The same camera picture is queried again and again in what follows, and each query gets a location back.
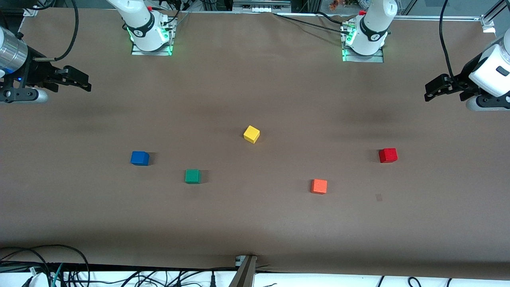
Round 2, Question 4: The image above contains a black cable loop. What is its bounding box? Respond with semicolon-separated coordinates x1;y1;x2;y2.
0;244;91;287

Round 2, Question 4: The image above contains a grey power strip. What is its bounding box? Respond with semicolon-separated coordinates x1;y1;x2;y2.
233;0;292;13

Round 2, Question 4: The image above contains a black table edge strip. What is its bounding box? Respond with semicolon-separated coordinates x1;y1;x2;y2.
0;260;239;275

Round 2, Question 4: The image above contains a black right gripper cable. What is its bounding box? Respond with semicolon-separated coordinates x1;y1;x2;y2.
33;0;79;63

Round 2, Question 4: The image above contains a blue wooden block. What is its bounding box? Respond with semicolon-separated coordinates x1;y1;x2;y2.
130;151;150;166

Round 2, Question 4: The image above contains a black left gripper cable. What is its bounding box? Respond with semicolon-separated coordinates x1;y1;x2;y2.
439;0;455;79

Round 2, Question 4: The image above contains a red wooden block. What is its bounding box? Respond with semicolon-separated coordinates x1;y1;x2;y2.
379;147;398;164

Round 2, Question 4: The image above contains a metal camera mount bar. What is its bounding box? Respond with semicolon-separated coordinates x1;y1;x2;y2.
229;255;258;287

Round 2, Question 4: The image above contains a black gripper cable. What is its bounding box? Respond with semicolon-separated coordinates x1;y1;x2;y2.
33;0;79;63
439;0;455;79

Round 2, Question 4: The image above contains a yellow wooden block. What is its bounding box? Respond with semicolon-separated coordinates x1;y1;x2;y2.
243;125;261;144

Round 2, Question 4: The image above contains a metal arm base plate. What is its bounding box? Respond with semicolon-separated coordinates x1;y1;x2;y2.
341;22;385;63
131;16;175;56

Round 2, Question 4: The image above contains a teal cable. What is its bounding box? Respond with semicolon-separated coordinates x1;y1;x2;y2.
51;263;65;287

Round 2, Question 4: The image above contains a black base cable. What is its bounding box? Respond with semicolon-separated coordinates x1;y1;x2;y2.
317;11;352;27
274;13;347;33
161;0;182;31

